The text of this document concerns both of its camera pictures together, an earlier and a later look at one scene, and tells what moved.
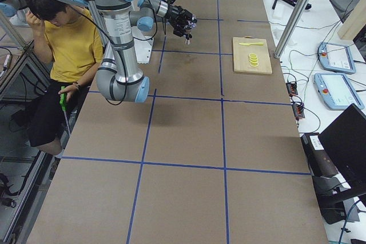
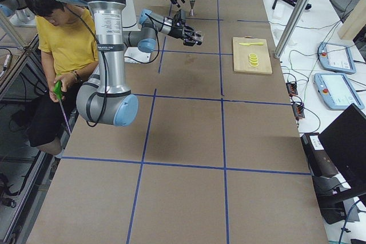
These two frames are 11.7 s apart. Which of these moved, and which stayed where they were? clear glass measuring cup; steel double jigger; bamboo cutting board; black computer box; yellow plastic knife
Moved: clear glass measuring cup; steel double jigger
Stayed: black computer box; yellow plastic knife; bamboo cutting board
